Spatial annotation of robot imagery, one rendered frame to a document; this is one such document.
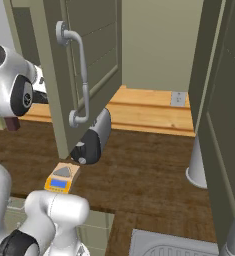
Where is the grey sink basin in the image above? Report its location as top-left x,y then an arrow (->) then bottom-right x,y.
128,228 -> 221,256

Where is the grey wall socket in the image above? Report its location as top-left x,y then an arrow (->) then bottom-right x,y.
170,91 -> 187,108

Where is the dark brown block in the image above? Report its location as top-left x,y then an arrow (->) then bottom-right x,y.
5,116 -> 22,132

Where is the olive green wall cabinet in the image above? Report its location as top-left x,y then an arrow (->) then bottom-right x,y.
2,0 -> 43,67

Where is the olive green cabinet door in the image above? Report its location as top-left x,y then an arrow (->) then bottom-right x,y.
188,0 -> 235,253
28,0 -> 123,160

